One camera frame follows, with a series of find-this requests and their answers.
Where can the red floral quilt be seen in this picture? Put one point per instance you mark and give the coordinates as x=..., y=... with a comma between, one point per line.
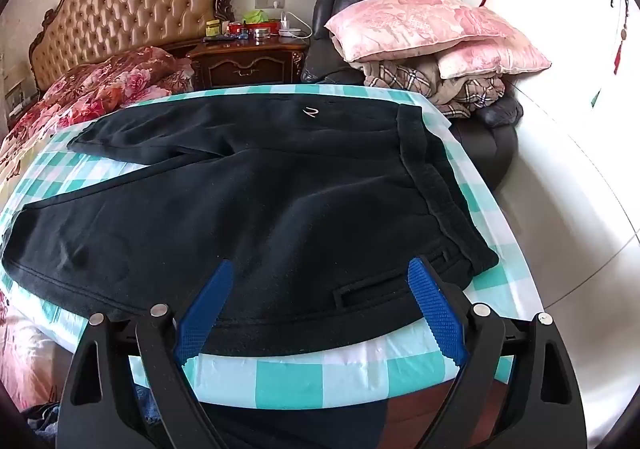
x=110, y=84

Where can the white wardrobe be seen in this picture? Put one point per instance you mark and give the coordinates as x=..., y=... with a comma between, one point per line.
x=550, y=4

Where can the plaid blanket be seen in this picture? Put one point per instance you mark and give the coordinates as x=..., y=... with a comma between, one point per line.
x=415, y=79

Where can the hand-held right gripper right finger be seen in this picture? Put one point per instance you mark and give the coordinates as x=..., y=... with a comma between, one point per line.
x=435, y=309

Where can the round metal tin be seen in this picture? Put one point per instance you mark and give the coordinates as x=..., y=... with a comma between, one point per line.
x=261, y=33

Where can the black pants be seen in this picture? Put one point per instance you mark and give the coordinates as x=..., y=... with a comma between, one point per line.
x=275, y=204

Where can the pink floral bedsheet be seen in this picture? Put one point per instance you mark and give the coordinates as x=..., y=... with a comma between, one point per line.
x=30, y=354

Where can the black leather armchair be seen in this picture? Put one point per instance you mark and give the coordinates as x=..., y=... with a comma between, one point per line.
x=325, y=29

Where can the small pink floral pillow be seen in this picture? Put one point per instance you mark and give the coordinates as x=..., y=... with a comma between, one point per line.
x=495, y=59

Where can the red box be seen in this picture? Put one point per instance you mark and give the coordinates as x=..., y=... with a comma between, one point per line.
x=237, y=29

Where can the tufted leather headboard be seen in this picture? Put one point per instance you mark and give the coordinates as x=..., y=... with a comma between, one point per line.
x=135, y=4

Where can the teal checked tablecloth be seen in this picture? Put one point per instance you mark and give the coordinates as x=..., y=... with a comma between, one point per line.
x=300, y=379

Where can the white wall socket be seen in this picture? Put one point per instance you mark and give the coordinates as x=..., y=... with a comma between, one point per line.
x=270, y=1

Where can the large pink floral pillow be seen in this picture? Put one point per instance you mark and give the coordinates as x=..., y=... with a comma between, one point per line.
x=410, y=21

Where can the dark wooden nightstand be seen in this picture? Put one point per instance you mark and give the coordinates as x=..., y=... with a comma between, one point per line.
x=245, y=64

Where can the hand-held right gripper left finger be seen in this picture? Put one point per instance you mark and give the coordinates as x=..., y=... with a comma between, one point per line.
x=210, y=304

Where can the yellow jar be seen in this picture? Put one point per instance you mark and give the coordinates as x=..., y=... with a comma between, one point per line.
x=213, y=27

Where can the green bag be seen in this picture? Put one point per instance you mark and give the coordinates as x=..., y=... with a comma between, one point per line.
x=254, y=16

